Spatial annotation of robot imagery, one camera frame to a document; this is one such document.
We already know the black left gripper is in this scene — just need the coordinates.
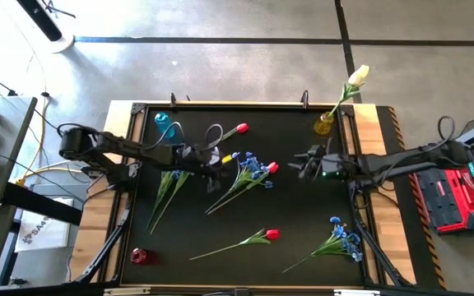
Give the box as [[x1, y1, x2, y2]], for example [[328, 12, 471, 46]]
[[174, 143, 224, 194]]

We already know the yellow floor cable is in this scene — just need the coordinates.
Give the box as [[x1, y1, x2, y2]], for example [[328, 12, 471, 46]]
[[16, 96, 82, 186]]

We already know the black hazard-edged floor mat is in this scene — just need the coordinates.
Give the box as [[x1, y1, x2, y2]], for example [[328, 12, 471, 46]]
[[374, 105, 448, 291]]

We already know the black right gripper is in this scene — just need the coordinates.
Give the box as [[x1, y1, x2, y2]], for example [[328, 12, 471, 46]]
[[288, 143, 351, 181]]

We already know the black aluminium table frame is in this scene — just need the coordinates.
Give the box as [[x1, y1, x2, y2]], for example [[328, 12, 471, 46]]
[[119, 101, 372, 289]]

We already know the red artificial tulip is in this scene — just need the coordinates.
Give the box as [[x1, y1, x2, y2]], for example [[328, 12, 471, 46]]
[[219, 122, 249, 143], [207, 161, 280, 215], [189, 228, 281, 261]]

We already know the red black tool case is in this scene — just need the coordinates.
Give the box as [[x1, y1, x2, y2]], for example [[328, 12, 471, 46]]
[[409, 163, 474, 236]]

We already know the black desk leg bar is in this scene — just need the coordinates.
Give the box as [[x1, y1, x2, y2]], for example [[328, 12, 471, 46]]
[[1, 182, 84, 226]]

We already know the black diagonal frame strut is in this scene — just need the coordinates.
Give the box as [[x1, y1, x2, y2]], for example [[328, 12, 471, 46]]
[[74, 197, 133, 284], [350, 180, 413, 288]]

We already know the silver frame bracket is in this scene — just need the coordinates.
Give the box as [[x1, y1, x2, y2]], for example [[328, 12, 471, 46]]
[[104, 286, 151, 296], [333, 289, 381, 296]]

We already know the black pole white base stand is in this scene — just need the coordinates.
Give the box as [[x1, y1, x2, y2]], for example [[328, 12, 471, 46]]
[[16, 0, 77, 54]]

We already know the white printed bag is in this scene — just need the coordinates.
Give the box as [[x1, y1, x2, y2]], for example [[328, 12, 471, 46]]
[[14, 197, 75, 252]]

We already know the red glass vase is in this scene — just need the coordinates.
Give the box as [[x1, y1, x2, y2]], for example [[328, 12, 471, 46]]
[[129, 247, 150, 266]]

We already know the yellow glass vase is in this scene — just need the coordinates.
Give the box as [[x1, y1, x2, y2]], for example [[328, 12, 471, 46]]
[[313, 111, 336, 136]]

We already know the grey office desk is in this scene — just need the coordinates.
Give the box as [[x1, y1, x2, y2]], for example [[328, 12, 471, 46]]
[[0, 95, 39, 289]]

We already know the blue glass vase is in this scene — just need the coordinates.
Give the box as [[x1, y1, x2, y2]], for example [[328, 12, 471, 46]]
[[154, 111, 177, 140]]

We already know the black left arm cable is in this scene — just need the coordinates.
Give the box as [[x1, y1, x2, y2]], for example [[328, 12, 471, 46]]
[[146, 121, 225, 152]]

